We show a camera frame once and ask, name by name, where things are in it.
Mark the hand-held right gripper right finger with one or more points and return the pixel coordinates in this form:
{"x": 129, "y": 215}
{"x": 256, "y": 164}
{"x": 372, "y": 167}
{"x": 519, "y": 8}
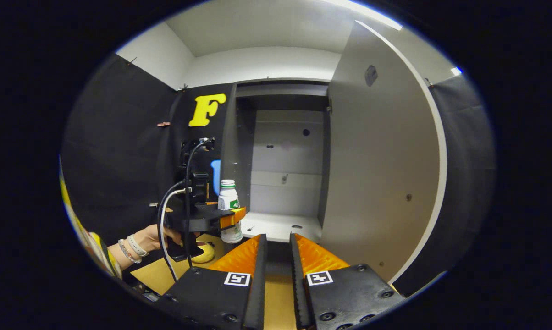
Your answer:
{"x": 300, "y": 298}

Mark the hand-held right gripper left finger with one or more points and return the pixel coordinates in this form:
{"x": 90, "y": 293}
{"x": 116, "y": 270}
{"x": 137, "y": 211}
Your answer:
{"x": 256, "y": 293}

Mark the white bottle green label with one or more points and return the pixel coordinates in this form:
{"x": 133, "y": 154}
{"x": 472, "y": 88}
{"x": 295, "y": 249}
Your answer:
{"x": 228, "y": 195}

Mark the dark grey cabinet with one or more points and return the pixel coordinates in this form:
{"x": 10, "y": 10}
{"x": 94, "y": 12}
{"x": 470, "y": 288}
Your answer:
{"x": 285, "y": 151}

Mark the beige cabinet door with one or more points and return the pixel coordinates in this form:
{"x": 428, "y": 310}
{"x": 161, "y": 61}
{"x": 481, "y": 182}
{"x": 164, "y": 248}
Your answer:
{"x": 377, "y": 160}

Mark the yellow round toy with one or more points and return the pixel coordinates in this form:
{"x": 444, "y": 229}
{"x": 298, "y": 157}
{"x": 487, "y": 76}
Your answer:
{"x": 207, "y": 253}

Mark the black backdrop cloth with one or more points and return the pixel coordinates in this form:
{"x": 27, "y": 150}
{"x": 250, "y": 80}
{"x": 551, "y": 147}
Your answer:
{"x": 120, "y": 160}

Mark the yellow patterned sleeve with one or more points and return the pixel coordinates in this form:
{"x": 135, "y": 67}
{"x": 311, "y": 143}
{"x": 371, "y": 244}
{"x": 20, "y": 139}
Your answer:
{"x": 90, "y": 240}

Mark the small ceiling light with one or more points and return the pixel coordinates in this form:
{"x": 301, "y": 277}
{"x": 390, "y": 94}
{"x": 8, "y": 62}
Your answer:
{"x": 456, "y": 71}

